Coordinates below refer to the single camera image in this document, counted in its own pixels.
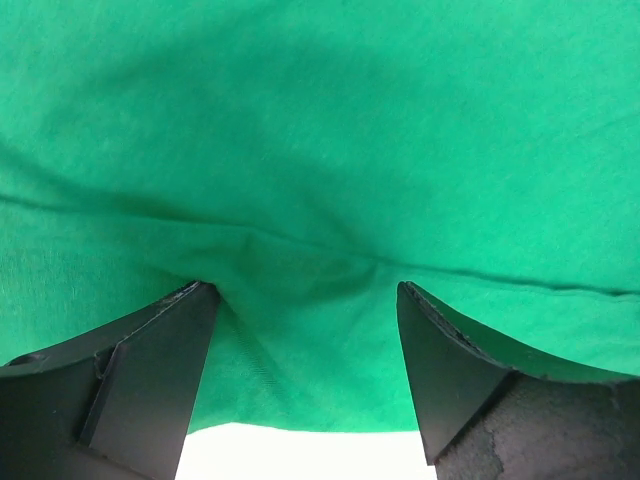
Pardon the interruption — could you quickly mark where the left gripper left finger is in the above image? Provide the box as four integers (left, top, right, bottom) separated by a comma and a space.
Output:
1, 282, 221, 480

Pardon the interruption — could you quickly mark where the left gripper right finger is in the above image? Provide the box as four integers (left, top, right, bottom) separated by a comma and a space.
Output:
396, 282, 639, 479

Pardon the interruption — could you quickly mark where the green t shirt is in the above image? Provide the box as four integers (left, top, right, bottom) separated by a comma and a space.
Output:
1, 1, 639, 432

